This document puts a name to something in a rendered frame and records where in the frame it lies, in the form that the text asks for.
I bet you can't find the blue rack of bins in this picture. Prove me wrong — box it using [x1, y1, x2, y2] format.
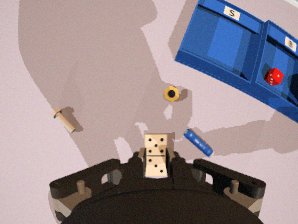
[174, 0, 298, 123]

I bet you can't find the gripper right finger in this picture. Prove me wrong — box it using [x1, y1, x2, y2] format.
[165, 148, 266, 217]

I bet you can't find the cream domino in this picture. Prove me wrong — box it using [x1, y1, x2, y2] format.
[145, 134, 167, 175]

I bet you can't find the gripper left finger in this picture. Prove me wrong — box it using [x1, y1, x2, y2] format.
[49, 148, 146, 222]

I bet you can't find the blue battery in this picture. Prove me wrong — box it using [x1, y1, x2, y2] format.
[183, 129, 215, 158]

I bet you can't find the yellow hex nut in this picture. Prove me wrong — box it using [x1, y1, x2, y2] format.
[164, 86, 179, 102]

